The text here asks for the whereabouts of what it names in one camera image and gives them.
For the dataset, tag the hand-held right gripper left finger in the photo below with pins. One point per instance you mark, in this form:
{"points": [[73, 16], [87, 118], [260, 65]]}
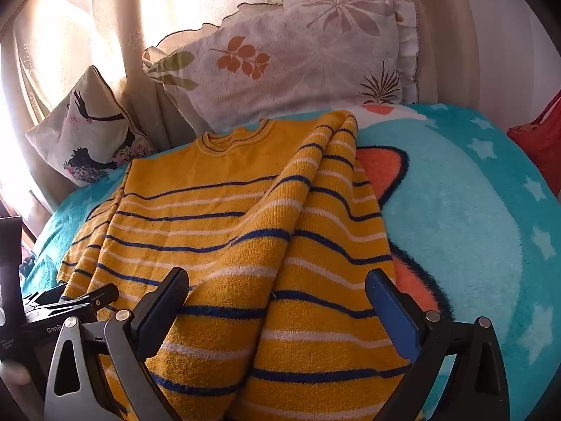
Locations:
{"points": [[163, 305]]}

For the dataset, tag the cartoon printed fleece blanket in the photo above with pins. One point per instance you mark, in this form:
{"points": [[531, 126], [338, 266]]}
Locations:
{"points": [[460, 210]]}

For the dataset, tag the figure print cushion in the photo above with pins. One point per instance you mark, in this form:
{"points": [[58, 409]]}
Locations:
{"points": [[87, 133]]}

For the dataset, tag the red bag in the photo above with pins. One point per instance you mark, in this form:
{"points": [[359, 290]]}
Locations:
{"points": [[540, 149]]}

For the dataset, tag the leaf print pillow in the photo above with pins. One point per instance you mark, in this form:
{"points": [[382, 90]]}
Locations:
{"points": [[285, 74]]}

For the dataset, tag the beige curtain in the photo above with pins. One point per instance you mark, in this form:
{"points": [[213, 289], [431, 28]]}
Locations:
{"points": [[65, 22]]}

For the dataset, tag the yellow striped towel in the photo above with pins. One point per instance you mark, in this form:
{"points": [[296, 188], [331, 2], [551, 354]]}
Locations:
{"points": [[219, 228]]}

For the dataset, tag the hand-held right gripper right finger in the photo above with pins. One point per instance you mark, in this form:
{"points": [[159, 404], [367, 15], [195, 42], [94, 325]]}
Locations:
{"points": [[393, 315]]}

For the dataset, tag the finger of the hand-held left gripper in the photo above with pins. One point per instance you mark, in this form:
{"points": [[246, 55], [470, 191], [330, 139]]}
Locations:
{"points": [[83, 294], [76, 312]]}

